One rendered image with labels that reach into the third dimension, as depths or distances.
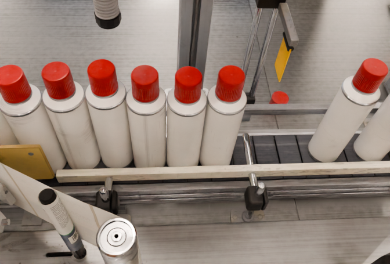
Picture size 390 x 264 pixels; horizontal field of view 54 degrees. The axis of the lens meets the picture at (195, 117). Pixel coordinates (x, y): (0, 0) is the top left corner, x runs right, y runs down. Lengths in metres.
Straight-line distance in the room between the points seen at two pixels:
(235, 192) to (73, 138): 0.27
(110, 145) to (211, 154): 0.15
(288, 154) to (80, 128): 0.34
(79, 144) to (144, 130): 0.10
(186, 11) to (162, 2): 0.42
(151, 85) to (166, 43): 0.42
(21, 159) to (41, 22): 0.45
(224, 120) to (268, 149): 0.18
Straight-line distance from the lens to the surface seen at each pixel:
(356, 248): 0.63
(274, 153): 0.66
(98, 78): 0.46
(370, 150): 0.68
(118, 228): 0.39
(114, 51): 0.86
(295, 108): 0.62
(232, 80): 0.46
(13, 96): 0.50
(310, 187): 0.66
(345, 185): 0.68
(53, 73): 0.48
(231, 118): 0.50
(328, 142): 0.63
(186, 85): 0.45
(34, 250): 0.60
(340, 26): 1.01
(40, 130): 0.54
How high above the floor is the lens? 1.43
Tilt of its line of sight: 54 degrees down
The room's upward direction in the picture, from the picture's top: 6 degrees clockwise
